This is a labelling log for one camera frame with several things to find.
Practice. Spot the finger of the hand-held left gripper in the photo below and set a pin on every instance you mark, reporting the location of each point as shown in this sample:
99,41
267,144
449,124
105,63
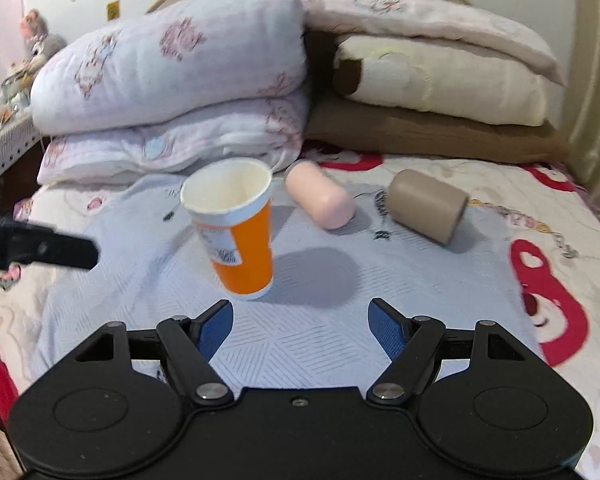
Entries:
40,247

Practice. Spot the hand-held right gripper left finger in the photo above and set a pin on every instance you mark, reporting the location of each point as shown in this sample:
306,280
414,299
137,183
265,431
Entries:
214,329

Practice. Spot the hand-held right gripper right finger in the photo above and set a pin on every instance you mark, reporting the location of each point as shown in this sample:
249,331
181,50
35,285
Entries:
386,332

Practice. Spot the orange paper cup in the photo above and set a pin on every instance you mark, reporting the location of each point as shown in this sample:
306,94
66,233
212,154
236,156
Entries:
250,255

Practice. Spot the tan cup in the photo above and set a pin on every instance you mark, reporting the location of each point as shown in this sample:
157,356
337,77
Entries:
425,202

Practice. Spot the pink cup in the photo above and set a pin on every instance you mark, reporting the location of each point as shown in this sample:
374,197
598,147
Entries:
320,197

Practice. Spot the light blue textured cloth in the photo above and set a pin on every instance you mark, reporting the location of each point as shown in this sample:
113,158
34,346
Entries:
310,280

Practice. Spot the bedside table with lace cover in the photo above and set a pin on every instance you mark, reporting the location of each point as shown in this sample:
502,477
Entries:
5,145

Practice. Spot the doll on nightstand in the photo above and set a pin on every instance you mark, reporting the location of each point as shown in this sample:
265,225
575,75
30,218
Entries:
10,87

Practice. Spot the white floral folded quilt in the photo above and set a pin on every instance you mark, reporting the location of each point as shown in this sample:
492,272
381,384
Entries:
170,147
180,60

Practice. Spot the brown pillow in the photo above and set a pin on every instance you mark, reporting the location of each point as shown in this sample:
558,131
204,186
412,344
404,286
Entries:
430,132

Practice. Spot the grey plush toy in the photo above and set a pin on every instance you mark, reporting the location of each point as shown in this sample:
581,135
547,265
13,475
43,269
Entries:
42,35

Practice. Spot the cream pillow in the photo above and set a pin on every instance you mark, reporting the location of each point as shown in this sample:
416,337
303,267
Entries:
455,85

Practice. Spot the pink floral pillow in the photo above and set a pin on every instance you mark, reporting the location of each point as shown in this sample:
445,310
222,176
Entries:
430,20

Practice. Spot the pale striped curtain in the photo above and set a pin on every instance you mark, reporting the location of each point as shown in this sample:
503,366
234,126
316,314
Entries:
595,85

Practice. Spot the yellow wall sticker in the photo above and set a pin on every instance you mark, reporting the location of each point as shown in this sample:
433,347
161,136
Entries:
113,10

